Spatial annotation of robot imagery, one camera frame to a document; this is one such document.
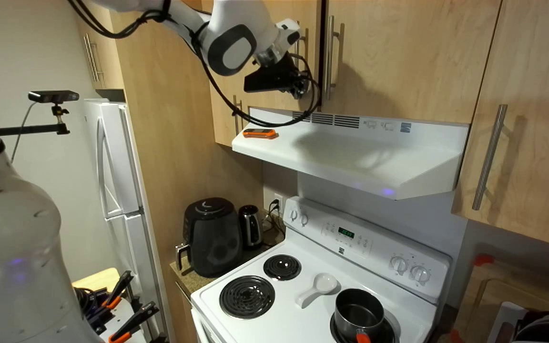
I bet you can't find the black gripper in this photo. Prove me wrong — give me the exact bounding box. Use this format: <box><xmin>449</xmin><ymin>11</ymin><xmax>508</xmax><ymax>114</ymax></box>
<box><xmin>245</xmin><ymin>55</ymin><xmax>310</xmax><ymax>96</ymax></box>

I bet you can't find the grey pot orange handle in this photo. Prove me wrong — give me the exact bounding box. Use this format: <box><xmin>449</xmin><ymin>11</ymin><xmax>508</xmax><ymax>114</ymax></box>
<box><xmin>334</xmin><ymin>287</ymin><xmax>386</xmax><ymax>343</ymax></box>

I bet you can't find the black air fryer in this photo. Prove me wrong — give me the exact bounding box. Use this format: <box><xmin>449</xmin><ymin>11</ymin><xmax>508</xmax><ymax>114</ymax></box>
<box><xmin>176</xmin><ymin>197</ymin><xmax>243</xmax><ymax>276</ymax></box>

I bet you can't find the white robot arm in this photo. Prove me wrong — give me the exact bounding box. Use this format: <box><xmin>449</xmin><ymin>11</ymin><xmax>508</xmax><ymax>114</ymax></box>
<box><xmin>0</xmin><ymin>0</ymin><xmax>300</xmax><ymax>343</ymax></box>

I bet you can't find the far right wooden cabinet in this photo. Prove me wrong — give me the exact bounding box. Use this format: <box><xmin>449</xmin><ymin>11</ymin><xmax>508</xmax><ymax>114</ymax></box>
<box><xmin>453</xmin><ymin>0</ymin><xmax>549</xmax><ymax>243</ymax></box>

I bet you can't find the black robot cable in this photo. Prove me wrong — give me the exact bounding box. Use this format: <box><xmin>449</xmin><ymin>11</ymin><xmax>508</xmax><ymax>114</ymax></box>
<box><xmin>67</xmin><ymin>0</ymin><xmax>325</xmax><ymax>129</ymax></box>

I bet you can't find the white range hood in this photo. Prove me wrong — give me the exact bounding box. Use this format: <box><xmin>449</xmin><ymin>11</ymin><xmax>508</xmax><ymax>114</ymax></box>
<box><xmin>231</xmin><ymin>108</ymin><xmax>468</xmax><ymax>199</ymax></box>

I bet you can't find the black camera on stand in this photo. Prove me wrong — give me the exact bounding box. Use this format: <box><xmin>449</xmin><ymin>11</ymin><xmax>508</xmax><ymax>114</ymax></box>
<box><xmin>0</xmin><ymin>89</ymin><xmax>81</xmax><ymax>135</ymax></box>

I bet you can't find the wooden cabinet door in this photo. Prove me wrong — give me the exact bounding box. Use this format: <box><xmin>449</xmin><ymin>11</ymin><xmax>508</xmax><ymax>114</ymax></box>
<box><xmin>323</xmin><ymin>0</ymin><xmax>502</xmax><ymax>123</ymax></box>
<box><xmin>210</xmin><ymin>0</ymin><xmax>321</xmax><ymax>146</ymax></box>

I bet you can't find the white refrigerator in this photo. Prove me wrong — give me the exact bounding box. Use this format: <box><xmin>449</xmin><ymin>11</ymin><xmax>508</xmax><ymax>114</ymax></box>
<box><xmin>77</xmin><ymin>96</ymin><xmax>170</xmax><ymax>343</ymax></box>

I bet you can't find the orange black timer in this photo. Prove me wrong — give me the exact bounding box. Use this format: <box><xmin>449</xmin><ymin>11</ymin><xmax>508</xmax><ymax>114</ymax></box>
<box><xmin>243</xmin><ymin>127</ymin><xmax>279</xmax><ymax>138</ymax></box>

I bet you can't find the white electric stove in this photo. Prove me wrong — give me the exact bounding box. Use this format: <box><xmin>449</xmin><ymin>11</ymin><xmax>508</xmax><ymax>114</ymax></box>
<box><xmin>191</xmin><ymin>196</ymin><xmax>451</xmax><ymax>343</ymax></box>

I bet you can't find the wooden cutting board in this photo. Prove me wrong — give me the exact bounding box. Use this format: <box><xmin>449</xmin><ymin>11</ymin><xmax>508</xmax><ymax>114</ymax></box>
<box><xmin>451</xmin><ymin>255</ymin><xmax>549</xmax><ymax>343</ymax></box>

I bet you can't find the white spoon rest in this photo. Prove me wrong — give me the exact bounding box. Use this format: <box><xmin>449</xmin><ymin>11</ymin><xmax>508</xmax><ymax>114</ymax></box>
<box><xmin>296</xmin><ymin>272</ymin><xmax>340</xmax><ymax>308</ymax></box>

